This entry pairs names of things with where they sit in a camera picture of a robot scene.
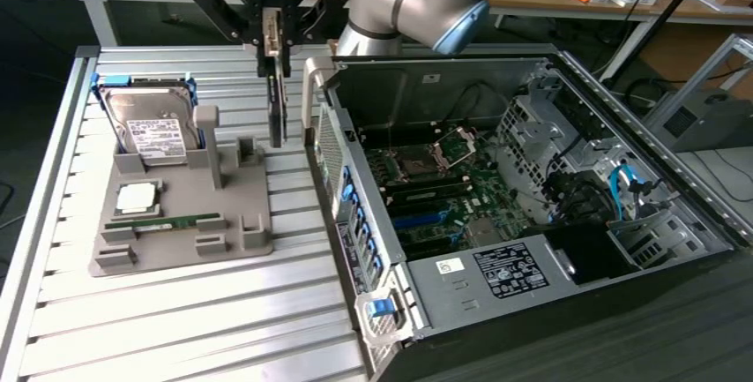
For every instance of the black stand pole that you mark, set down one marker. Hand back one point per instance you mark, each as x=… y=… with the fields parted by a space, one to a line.
x=665 y=16

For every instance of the green RAM stick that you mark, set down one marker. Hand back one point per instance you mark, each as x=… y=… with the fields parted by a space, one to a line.
x=170 y=222

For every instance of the blue case latch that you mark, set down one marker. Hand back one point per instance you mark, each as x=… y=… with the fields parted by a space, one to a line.
x=377 y=307

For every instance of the silver chipset heatsink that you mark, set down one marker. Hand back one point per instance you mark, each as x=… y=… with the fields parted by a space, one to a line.
x=485 y=231

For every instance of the grey metal cabinet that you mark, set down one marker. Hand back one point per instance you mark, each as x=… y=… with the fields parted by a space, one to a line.
x=705 y=122

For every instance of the grey plastic parts rack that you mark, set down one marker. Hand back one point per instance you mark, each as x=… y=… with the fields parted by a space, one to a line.
x=193 y=223

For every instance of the CPU socket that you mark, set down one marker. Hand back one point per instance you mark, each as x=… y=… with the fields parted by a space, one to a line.
x=415 y=163

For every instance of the metal socket cover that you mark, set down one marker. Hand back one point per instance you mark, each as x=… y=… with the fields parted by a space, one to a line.
x=455 y=146

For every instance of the green motherboard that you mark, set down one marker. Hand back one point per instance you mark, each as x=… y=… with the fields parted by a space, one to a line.
x=487 y=196

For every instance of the grey power supply unit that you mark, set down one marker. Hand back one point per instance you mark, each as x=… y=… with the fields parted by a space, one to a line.
x=463 y=285

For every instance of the hard disk in blue caddy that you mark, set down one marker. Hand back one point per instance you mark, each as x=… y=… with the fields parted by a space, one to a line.
x=146 y=122

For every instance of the silver CPU chip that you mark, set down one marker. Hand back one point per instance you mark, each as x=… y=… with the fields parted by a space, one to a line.
x=136 y=199

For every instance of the Nvidia Quadro graphics card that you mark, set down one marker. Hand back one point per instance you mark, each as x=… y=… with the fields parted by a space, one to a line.
x=275 y=108

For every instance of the blue expansion slot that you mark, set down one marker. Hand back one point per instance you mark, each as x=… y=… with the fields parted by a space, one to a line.
x=417 y=219

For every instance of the grey metal disk bay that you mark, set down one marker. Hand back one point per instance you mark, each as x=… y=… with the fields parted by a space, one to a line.
x=653 y=241

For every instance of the open Dell PC case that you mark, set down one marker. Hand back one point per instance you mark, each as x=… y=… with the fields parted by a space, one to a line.
x=375 y=232

